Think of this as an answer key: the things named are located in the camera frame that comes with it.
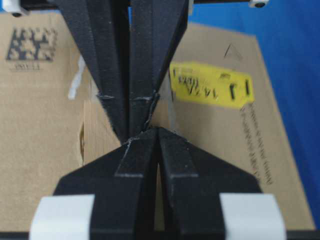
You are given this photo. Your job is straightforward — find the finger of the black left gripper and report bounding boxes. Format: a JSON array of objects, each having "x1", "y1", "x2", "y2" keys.
[
  {"x1": 54, "y1": 0, "x2": 130, "y2": 143},
  {"x1": 129, "y1": 0, "x2": 189, "y2": 133}
]

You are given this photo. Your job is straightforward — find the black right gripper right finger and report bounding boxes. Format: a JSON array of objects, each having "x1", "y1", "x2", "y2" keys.
[{"x1": 156, "y1": 126, "x2": 287, "y2": 240}]

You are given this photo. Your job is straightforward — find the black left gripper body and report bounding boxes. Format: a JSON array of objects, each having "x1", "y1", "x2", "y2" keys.
[{"x1": 0, "y1": 0, "x2": 270, "y2": 17}]

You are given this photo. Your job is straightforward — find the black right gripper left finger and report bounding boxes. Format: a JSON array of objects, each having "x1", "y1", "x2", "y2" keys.
[{"x1": 28, "y1": 128, "x2": 157, "y2": 240}]

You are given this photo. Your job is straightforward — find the brown cardboard box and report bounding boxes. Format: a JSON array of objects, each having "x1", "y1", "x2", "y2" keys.
[{"x1": 0, "y1": 12, "x2": 316, "y2": 232}]

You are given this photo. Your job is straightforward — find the blue table cloth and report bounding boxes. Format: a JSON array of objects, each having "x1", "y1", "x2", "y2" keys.
[{"x1": 127, "y1": 2, "x2": 320, "y2": 232}]

